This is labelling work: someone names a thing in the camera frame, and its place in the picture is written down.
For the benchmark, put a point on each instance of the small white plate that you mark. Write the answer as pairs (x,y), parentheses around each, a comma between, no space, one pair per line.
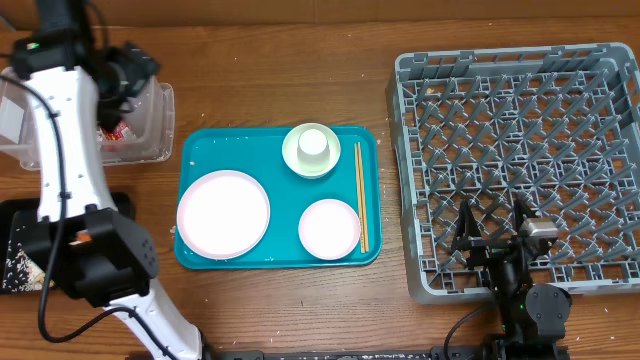
(329,229)

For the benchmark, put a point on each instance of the orange carrot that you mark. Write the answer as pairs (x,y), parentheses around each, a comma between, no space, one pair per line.
(81,237)

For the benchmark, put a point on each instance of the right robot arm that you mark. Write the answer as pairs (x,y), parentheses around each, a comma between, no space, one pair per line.
(533,315)

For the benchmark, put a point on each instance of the rice and peanut scraps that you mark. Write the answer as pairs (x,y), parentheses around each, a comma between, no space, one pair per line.
(21,274)

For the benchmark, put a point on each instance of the white cup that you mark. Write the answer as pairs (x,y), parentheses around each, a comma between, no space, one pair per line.
(313,149)

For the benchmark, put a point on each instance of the large white plate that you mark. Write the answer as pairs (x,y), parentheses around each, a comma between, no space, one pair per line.
(223,215)

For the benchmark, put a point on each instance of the left wooden chopstick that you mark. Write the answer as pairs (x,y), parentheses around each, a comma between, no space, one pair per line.
(357,160)

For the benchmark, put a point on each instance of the clear plastic bin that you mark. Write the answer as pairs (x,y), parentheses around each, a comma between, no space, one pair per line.
(153,122)

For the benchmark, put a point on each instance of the grey dishwasher rack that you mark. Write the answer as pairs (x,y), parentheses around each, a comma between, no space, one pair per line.
(557,127)

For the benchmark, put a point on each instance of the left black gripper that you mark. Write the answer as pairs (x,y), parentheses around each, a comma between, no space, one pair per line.
(142,66)

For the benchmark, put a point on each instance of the white bowl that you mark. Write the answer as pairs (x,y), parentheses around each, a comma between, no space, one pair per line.
(290,147)

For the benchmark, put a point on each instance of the black waste tray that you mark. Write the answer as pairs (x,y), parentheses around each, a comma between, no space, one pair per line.
(17,217)

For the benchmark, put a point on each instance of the wooden chopstick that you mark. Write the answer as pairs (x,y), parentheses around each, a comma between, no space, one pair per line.
(364,201)
(357,160)

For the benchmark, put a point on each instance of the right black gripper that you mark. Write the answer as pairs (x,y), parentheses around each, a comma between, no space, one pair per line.
(467,236)

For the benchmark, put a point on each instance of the red snack wrapper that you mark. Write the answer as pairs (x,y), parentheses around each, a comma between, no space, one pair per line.
(122,132)

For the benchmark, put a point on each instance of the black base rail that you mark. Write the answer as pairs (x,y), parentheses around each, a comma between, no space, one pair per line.
(435,353)

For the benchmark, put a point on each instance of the right wooden chopstick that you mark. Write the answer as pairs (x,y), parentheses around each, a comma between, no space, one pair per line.
(364,201)

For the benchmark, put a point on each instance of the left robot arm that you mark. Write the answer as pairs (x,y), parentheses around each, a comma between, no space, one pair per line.
(63,70)

